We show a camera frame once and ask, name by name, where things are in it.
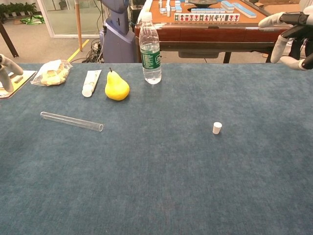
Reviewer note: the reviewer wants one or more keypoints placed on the wooden pole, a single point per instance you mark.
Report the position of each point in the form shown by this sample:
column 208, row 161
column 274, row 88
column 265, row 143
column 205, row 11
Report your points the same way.
column 78, row 29

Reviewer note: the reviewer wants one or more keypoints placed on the clear plastic snack bag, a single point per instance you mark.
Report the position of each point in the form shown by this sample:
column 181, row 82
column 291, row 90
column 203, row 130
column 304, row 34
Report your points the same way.
column 52, row 73

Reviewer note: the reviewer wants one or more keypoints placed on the black slanted table leg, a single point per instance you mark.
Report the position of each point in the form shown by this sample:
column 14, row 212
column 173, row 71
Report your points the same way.
column 9, row 42

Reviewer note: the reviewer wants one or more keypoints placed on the clear glass test tube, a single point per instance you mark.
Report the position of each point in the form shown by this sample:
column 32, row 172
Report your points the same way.
column 71, row 121

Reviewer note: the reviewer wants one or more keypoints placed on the blue-backed mahjong tile row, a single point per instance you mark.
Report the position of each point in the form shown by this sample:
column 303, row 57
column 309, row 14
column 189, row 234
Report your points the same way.
column 244, row 10
column 207, row 10

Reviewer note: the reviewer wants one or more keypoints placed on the yellow pear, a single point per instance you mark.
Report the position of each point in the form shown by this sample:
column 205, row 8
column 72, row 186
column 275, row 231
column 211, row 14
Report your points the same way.
column 117, row 88

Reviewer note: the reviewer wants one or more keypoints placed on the row of potted plants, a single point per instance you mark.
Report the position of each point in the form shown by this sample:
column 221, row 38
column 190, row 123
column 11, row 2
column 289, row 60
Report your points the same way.
column 17, row 8

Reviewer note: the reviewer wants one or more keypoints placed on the face-up mahjong tile row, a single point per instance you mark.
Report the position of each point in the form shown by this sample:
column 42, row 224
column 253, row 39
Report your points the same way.
column 207, row 17

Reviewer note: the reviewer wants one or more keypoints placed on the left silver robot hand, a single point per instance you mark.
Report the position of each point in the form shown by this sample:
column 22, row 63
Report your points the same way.
column 7, row 73

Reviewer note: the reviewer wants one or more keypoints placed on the razor on yellow blister card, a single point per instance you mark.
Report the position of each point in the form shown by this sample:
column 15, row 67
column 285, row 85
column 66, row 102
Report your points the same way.
column 20, row 82

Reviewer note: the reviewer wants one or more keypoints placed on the brown cardboard box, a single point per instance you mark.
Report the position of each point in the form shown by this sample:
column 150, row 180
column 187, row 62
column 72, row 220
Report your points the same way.
column 281, row 7

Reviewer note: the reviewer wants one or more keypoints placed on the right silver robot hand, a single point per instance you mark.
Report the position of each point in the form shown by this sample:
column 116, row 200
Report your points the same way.
column 298, row 18

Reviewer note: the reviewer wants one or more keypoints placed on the white rubber stopper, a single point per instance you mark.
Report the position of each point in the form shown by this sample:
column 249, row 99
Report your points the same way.
column 217, row 128

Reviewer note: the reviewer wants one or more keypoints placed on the blue felt table cloth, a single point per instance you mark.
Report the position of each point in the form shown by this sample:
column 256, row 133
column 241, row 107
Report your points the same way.
column 171, row 171

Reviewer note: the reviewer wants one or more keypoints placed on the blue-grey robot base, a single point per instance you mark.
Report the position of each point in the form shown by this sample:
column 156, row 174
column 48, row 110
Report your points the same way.
column 117, row 44

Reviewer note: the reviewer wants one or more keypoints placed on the white framed glass partition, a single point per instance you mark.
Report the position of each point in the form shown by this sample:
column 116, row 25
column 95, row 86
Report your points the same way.
column 61, row 19

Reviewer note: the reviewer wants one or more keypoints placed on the brown mahjong table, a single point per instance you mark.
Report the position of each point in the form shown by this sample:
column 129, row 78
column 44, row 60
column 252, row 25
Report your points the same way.
column 215, row 34

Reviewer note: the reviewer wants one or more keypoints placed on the clear water bottle green label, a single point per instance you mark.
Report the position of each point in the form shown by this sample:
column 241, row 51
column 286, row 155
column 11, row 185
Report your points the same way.
column 150, row 56

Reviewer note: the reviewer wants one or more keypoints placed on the green bag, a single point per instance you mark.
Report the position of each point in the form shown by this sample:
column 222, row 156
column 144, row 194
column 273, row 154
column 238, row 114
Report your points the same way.
column 33, row 20

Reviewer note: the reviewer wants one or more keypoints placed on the white toothpaste tube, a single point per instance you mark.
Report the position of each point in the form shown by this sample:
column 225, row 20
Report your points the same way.
column 91, row 82

